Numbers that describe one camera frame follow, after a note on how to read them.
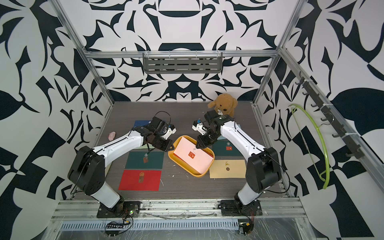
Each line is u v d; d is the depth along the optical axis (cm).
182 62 94
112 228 73
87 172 45
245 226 72
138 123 108
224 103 96
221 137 70
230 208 74
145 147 71
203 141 72
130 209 73
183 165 78
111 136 99
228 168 87
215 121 62
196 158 81
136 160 91
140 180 83
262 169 44
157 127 71
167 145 76
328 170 57
